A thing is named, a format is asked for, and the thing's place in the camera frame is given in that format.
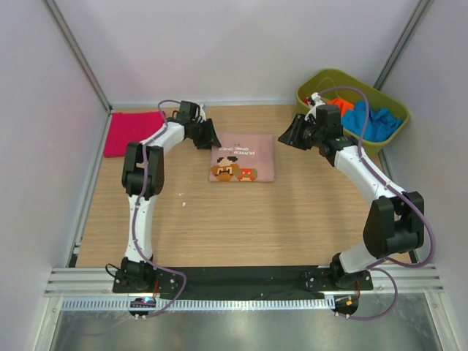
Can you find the folded magenta t shirt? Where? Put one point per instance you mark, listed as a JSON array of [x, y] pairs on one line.
[[130, 127]]

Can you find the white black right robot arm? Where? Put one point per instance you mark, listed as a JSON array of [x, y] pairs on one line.
[[393, 225]]

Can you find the blue t shirt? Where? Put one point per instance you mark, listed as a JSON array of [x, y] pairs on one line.
[[381, 124]]

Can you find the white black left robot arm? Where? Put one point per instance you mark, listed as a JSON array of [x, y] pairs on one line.
[[143, 178]]

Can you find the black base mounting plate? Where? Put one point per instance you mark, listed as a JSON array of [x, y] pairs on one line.
[[257, 283]]

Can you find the white slotted cable duct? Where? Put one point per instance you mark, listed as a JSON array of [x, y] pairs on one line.
[[134, 304]]

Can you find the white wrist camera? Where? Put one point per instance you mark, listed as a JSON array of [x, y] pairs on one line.
[[314, 101], [201, 114]]

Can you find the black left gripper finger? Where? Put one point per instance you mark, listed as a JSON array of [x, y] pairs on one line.
[[209, 131], [203, 143]]

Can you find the orange t shirt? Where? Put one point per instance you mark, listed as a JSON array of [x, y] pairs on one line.
[[342, 104]]

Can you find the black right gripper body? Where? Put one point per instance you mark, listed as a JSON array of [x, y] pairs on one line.
[[319, 134]]

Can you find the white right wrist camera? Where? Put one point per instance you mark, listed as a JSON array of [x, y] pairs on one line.
[[314, 101]]

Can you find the dusty pink t shirt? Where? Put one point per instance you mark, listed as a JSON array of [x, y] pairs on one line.
[[243, 158]]

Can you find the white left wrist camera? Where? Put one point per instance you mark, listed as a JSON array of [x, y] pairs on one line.
[[201, 114]]

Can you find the olive green plastic bin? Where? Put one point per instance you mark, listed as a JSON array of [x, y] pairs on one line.
[[332, 83]]

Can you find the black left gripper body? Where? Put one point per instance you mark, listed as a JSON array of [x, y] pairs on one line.
[[200, 129]]

